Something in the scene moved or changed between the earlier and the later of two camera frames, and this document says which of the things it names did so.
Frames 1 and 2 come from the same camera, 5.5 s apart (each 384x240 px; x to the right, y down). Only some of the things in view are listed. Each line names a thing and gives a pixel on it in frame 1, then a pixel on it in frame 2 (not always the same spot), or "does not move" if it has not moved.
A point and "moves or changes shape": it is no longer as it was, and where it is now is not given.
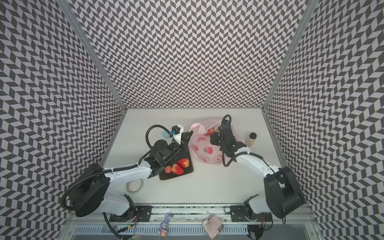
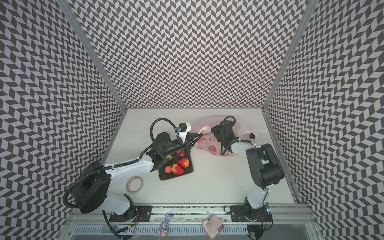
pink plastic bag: [201, 146] moves or changes shape
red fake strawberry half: [177, 169] does not move
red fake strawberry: [184, 162] does not move
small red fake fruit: [168, 169] does not move
